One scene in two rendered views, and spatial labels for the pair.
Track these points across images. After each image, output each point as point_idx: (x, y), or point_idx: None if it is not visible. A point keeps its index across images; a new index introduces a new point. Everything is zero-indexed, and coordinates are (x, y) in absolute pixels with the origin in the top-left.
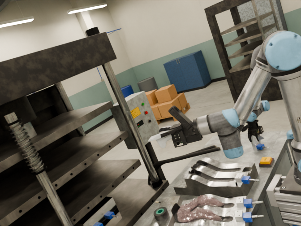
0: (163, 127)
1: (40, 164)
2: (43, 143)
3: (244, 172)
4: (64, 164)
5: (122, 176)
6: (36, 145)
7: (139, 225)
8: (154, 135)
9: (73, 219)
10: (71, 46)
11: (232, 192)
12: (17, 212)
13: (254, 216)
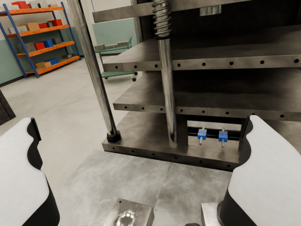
0: (259, 132)
1: (163, 28)
2: (191, 3)
3: None
4: (222, 48)
5: (280, 113)
6: (181, 2)
7: (228, 180)
8: (9, 133)
9: (180, 108)
10: None
11: None
12: (132, 66)
13: None
